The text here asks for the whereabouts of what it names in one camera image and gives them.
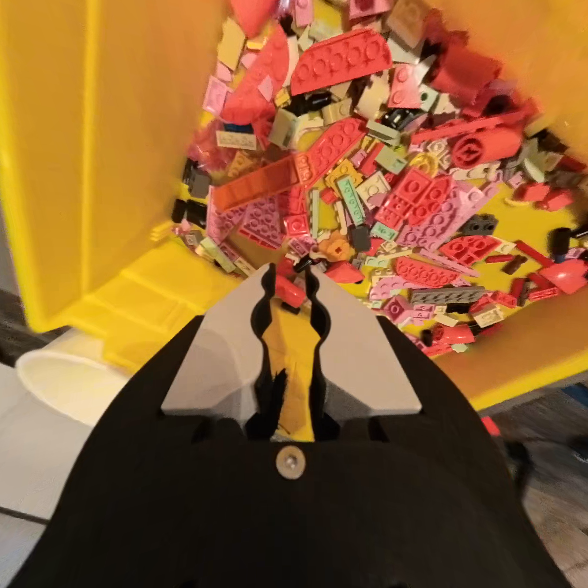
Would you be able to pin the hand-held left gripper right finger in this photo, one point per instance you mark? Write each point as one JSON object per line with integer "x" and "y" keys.
{"x": 367, "y": 367}

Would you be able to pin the yellow plastic bin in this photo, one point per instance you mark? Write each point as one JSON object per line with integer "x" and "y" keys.
{"x": 115, "y": 138}

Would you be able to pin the red wedge brick plate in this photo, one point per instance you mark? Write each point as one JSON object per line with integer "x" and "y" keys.
{"x": 290, "y": 290}

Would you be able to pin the pile of toy bricks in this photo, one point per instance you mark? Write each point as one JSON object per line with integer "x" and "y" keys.
{"x": 367, "y": 206}

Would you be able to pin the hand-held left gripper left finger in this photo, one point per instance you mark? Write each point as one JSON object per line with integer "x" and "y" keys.
{"x": 216, "y": 367}

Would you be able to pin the white paper cup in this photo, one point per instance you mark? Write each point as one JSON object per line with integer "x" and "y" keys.
{"x": 59, "y": 386}

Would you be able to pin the red plastic object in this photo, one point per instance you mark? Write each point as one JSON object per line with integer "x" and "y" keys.
{"x": 490, "y": 425}

